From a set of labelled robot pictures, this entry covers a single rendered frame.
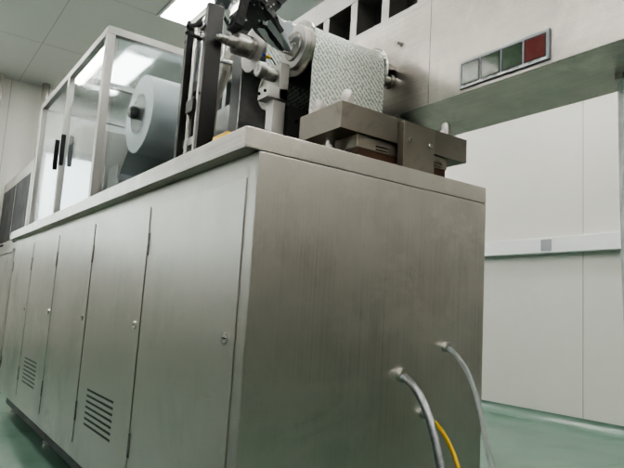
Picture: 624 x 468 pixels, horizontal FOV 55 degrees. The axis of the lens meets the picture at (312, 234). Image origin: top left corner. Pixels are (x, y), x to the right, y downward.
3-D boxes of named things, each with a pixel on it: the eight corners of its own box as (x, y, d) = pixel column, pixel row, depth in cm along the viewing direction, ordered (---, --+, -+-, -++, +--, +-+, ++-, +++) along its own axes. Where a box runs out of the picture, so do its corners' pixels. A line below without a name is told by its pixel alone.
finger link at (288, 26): (306, 36, 151) (283, 6, 148) (292, 49, 148) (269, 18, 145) (300, 42, 153) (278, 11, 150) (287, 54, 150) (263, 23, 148)
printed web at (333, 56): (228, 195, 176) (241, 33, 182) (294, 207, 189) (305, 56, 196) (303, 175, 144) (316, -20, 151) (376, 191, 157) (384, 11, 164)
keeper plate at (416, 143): (396, 169, 135) (398, 122, 136) (427, 176, 141) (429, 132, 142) (404, 167, 133) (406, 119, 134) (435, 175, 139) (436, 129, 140)
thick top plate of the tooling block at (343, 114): (298, 141, 139) (300, 117, 140) (420, 173, 162) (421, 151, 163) (340, 126, 126) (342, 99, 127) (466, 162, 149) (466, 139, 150)
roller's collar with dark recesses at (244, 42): (227, 56, 174) (229, 35, 175) (246, 62, 178) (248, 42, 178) (239, 49, 169) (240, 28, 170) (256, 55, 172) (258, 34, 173)
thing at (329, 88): (306, 141, 146) (311, 70, 149) (379, 161, 159) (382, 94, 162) (307, 141, 146) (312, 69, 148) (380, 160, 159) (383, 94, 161)
